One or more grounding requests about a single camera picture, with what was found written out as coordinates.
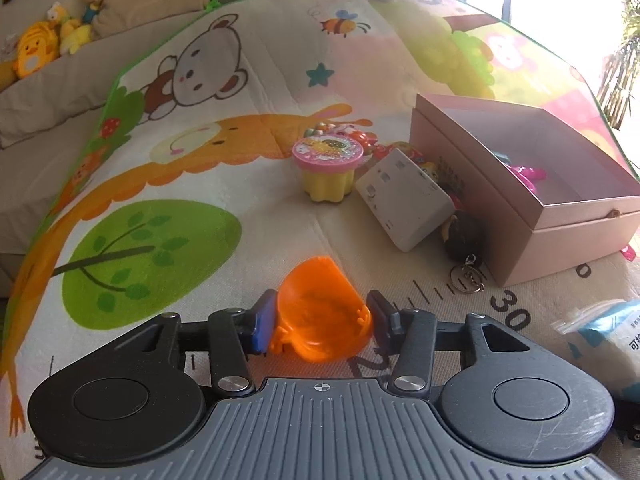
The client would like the orange plastic half shell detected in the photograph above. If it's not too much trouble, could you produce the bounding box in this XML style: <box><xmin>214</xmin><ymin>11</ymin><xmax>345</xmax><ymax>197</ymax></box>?
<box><xmin>269</xmin><ymin>256</ymin><xmax>373</xmax><ymax>363</ymax></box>

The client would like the brown keychain with ring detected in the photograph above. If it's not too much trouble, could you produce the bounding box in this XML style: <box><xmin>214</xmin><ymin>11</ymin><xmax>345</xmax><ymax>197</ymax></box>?
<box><xmin>440</xmin><ymin>209</ymin><xmax>486</xmax><ymax>295</ymax></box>

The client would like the white power strip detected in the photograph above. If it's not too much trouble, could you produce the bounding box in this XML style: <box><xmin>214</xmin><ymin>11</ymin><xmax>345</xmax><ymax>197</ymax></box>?
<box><xmin>356</xmin><ymin>148</ymin><xmax>456</xmax><ymax>252</ymax></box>

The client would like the pink lid yellow jelly cup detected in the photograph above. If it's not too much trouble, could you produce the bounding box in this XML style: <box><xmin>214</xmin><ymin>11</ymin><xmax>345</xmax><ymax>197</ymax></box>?
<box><xmin>292</xmin><ymin>134</ymin><xmax>364</xmax><ymax>204</ymax></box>

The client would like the blue white cotton pad bag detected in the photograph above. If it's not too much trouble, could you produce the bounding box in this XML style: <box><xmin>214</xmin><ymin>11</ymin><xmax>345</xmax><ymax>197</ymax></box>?
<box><xmin>551</xmin><ymin>299</ymin><xmax>639</xmax><ymax>403</ymax></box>

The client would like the pink red camera toy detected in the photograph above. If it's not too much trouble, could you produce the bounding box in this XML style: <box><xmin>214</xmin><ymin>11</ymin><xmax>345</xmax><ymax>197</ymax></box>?
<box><xmin>374</xmin><ymin>141</ymin><xmax>439</xmax><ymax>183</ymax></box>

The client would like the colourful cartoon play mat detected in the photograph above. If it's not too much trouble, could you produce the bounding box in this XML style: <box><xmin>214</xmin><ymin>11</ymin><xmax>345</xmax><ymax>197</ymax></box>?
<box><xmin>1</xmin><ymin>0</ymin><xmax>639</xmax><ymax>479</ymax></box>

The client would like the pink cardboard box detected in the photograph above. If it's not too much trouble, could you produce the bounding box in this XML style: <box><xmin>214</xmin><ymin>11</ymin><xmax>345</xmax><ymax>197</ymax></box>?
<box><xmin>409</xmin><ymin>96</ymin><xmax>639</xmax><ymax>286</ymax></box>

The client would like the beige sofa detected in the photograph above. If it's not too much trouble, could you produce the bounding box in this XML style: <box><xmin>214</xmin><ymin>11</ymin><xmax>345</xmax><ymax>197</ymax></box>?
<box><xmin>1</xmin><ymin>11</ymin><xmax>208</xmax><ymax>300</ymax></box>

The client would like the yellow plush toy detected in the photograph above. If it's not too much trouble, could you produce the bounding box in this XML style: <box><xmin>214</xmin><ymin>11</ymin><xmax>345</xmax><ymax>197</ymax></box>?
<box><xmin>47</xmin><ymin>2</ymin><xmax>93</xmax><ymax>55</ymax></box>

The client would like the orange duck plush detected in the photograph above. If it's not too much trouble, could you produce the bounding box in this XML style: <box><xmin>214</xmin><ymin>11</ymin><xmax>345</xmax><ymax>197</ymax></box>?
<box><xmin>13</xmin><ymin>21</ymin><xmax>60</xmax><ymax>79</ymax></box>

